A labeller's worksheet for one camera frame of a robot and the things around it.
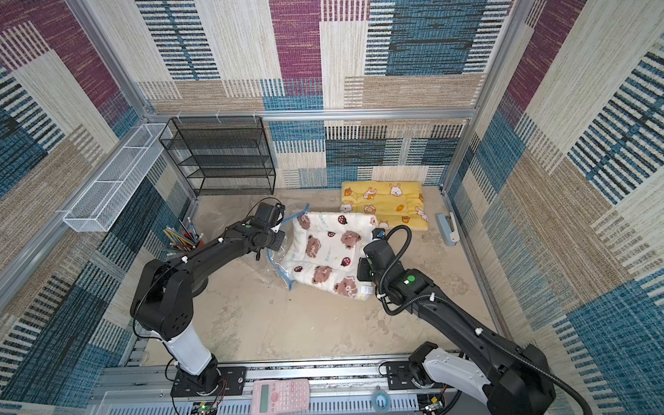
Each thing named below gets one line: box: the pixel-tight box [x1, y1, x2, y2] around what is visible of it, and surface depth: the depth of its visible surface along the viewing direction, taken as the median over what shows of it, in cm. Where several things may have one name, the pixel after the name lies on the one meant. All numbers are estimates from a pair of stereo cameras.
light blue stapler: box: [436, 210, 460, 247], surface depth 106 cm
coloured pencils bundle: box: [162, 216, 204, 251], surface depth 93 cm
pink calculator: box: [250, 378, 311, 415], surface depth 71 cm
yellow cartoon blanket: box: [338, 179, 429, 231], surface depth 117 cm
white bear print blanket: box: [280, 211, 377, 301], surface depth 87 cm
